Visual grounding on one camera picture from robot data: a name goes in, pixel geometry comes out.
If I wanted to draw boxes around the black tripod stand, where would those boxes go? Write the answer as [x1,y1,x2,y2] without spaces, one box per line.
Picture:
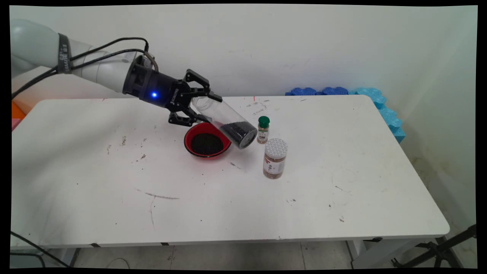
[391,224,477,269]

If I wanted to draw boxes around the orange block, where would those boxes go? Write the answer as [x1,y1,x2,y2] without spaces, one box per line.
[11,100,26,121]

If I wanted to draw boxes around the black velcro strap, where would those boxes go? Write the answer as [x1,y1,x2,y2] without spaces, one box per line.
[58,33,74,75]

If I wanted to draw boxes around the light blue foam tiles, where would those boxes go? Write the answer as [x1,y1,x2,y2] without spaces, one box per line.
[355,87,406,144]

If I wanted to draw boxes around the black floor cable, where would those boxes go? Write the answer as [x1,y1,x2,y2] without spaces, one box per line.
[11,231,72,268]

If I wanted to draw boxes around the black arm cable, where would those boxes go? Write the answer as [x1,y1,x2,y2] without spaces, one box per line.
[11,48,147,100]
[11,37,150,100]

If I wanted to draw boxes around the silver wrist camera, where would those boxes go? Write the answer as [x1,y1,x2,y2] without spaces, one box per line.
[142,53,158,72]

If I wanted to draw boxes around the red bowl with black seeds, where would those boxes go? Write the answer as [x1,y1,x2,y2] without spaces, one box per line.
[184,122,232,158]

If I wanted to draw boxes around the green-capped spice bottle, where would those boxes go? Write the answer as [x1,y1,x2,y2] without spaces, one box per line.
[256,116,271,144]

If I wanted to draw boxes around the white table leg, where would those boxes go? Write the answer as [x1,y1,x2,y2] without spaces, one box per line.
[346,239,438,269]

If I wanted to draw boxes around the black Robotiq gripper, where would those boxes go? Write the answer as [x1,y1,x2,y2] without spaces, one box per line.
[123,56,223,127]

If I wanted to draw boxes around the white-lidded jar of nuts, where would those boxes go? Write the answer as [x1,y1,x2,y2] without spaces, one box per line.
[263,138,288,179]

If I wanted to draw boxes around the clear jar with black seeds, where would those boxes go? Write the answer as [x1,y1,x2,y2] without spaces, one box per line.
[191,96,258,150]

